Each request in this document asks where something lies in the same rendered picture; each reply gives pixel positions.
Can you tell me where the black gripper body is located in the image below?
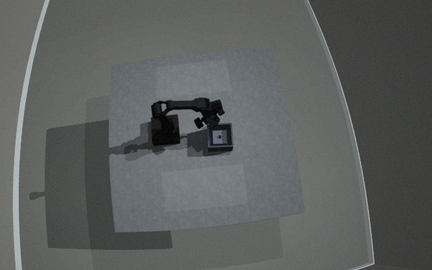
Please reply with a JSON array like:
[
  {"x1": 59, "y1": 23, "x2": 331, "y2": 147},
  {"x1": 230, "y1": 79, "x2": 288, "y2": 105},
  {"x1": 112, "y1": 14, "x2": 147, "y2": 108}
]
[{"x1": 194, "y1": 109, "x2": 225, "y2": 129}]

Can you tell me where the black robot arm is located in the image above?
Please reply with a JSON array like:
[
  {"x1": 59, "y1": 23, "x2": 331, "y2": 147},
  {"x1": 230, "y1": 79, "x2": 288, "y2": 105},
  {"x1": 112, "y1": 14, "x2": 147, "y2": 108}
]
[{"x1": 151, "y1": 98, "x2": 223, "y2": 137}]

